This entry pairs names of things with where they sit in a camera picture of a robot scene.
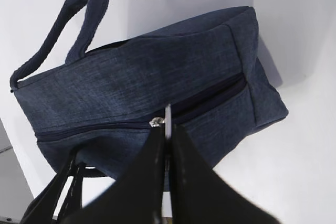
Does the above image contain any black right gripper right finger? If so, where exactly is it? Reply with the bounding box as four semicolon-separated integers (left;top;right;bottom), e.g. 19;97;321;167
170;125;279;223

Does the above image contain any navy blue lunch bag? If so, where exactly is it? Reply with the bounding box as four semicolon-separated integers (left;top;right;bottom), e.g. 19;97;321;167
9;0;288;179

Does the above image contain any silver zipper pull ring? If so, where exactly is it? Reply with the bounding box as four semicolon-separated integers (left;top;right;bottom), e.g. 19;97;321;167
149;103;173;140

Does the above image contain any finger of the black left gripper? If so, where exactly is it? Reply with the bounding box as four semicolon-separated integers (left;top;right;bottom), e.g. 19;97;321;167
22;155;76;220
57;163;84;219

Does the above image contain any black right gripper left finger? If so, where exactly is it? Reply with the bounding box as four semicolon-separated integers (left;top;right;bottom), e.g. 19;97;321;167
63;126;165;223

